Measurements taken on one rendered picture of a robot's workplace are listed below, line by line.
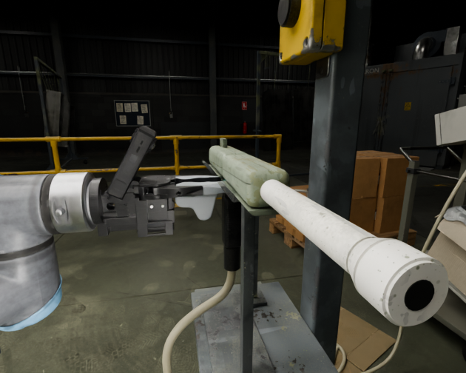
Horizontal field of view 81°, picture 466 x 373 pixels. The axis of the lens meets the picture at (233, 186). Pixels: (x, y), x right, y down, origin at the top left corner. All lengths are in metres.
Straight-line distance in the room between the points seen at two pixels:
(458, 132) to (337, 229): 1.90
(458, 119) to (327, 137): 1.61
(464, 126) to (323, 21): 1.65
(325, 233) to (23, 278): 0.43
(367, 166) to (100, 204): 2.49
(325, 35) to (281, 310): 0.53
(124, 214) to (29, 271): 0.15
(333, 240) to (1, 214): 0.41
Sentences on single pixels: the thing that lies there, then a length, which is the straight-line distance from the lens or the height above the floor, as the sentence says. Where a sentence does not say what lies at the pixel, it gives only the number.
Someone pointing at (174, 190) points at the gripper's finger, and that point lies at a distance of 0.40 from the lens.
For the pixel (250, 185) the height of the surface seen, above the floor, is 1.13.
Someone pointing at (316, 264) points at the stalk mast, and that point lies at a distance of 0.55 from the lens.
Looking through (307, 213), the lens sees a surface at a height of 1.13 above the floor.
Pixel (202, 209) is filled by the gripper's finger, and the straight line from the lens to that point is 0.43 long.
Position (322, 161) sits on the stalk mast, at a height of 1.13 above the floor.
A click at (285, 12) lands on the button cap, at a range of 0.49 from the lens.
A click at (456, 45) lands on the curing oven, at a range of 9.45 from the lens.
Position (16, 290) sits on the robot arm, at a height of 0.97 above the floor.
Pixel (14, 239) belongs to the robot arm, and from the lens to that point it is 0.48.
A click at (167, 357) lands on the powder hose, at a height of 0.77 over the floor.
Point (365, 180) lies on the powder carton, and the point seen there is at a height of 0.67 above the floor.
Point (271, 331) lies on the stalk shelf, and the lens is 0.62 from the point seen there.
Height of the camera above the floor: 1.19
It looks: 13 degrees down
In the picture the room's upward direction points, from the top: straight up
